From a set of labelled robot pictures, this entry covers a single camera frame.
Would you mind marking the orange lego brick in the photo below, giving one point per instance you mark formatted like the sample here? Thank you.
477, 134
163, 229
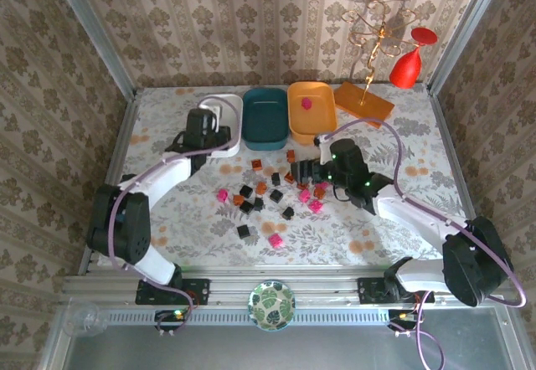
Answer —
290, 155
301, 186
290, 177
261, 186
320, 193
256, 164
238, 199

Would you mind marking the pink lego brick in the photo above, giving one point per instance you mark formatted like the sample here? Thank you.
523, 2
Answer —
307, 103
275, 240
321, 186
223, 195
315, 206
305, 195

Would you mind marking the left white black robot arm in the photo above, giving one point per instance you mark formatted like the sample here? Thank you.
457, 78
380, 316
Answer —
167, 177

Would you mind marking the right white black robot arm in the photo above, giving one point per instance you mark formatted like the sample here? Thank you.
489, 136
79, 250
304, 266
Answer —
419, 223

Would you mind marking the white plastic container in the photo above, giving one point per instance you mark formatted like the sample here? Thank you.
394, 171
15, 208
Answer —
234, 106

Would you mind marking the teal plastic container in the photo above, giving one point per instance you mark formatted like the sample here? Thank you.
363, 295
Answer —
266, 123

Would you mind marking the orange plastic container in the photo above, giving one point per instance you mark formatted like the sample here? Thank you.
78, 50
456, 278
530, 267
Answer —
314, 123

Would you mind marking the orange wooden stand base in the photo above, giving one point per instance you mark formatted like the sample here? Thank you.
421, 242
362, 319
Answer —
377, 112

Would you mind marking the floral table mat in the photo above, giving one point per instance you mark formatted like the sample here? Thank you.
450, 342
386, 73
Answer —
293, 236

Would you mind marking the red wine glass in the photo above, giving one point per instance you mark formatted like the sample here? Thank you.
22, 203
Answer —
404, 70

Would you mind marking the leaf pattern bowl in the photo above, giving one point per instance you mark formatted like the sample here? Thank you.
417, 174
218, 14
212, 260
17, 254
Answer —
272, 307

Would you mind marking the right small controller board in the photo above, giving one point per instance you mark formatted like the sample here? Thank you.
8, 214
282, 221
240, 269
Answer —
398, 317

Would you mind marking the small controller board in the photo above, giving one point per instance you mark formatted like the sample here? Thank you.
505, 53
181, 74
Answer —
167, 317
398, 317

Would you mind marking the left small controller board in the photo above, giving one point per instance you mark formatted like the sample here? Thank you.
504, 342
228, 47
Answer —
167, 317

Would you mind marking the clear glass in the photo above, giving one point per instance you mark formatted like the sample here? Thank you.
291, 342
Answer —
84, 320

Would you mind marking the aluminium side rail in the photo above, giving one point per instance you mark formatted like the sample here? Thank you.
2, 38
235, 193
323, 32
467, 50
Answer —
117, 152
450, 148

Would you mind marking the aluminium cross rail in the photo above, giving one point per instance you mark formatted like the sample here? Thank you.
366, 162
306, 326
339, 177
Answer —
318, 286

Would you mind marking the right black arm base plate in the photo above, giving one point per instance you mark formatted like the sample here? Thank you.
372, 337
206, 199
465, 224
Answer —
368, 290

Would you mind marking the aluminium frame post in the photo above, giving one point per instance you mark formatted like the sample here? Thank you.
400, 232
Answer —
464, 31
93, 31

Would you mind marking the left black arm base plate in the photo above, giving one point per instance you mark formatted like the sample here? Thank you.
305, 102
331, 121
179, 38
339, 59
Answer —
199, 291

